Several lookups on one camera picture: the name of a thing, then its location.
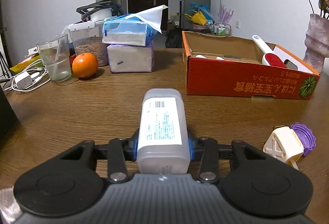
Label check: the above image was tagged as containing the dark bag on floor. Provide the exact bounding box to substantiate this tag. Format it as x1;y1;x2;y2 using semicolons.
165;28;183;49

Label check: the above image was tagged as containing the yellow packet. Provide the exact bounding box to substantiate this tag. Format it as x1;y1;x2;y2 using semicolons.
10;58;42;73

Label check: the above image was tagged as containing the white plug adapter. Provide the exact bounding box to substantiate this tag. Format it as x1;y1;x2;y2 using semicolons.
263;125;305;171

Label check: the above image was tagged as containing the clear drinking straw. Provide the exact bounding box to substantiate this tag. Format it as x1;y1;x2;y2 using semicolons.
51;26;70;70

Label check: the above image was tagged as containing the white pot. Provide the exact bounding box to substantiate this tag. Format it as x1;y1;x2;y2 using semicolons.
90;8;114;22

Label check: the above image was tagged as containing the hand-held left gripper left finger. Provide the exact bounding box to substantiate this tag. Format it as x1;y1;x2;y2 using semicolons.
58;130;140;184

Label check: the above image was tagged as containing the blue plastic bag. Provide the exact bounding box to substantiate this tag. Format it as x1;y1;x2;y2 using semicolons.
190;2;214;21

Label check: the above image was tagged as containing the orange fruit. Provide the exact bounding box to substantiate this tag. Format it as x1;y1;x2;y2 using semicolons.
72;53;99;79

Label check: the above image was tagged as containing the pink ridged vase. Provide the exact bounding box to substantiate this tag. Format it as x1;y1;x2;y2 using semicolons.
303;13;329;73

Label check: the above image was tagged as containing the blue tissue pack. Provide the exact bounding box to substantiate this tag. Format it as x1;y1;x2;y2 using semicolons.
102;14;156;48

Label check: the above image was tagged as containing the small white box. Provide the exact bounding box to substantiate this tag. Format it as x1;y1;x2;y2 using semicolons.
25;46;41;57

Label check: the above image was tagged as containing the black monitor back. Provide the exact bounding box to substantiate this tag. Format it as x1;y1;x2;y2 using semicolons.
0;87;20;140

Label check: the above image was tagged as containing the white purple tissue pack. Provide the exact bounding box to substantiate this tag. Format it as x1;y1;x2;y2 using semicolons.
106;40;155;74

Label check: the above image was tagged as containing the translucent plastic box white label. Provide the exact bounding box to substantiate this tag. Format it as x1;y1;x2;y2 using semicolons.
137;88;191;174

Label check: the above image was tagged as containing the white tissue sheet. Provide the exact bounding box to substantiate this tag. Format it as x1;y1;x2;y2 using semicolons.
134;4;169;34

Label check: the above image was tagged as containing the wire rack with bottles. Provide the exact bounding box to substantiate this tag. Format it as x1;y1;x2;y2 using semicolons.
212;22;232;36

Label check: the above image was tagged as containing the purple feather decoration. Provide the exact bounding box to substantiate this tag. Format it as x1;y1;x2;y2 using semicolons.
217;0;235;24

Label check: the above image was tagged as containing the orange cardboard box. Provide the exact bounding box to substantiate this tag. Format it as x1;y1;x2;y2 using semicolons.
181;30;321;100

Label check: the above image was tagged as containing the clear food container with nuts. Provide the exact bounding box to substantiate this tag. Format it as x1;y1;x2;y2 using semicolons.
68;20;110;67

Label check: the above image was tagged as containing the white charger with cable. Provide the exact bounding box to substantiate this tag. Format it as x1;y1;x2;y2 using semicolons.
3;60;52;93

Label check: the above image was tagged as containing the yellow bag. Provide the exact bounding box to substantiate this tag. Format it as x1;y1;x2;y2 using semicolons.
192;11;207;25

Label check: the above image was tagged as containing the pink patterned cloth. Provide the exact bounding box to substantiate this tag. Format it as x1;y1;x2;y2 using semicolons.
0;188;23;224

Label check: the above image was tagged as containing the purple ridged lid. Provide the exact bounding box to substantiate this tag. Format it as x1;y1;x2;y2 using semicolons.
290;122;316;157

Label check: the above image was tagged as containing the red white lint roller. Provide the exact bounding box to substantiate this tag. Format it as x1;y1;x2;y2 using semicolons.
251;35;288;68

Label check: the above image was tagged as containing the black folding stand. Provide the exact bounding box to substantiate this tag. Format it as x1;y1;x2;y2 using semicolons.
76;0;122;22

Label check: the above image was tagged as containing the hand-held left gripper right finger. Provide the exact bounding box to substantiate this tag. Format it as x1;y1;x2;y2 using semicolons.
188;132;269;185

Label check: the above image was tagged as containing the clear glass cup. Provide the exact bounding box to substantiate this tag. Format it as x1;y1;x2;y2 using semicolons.
36;34;72;83

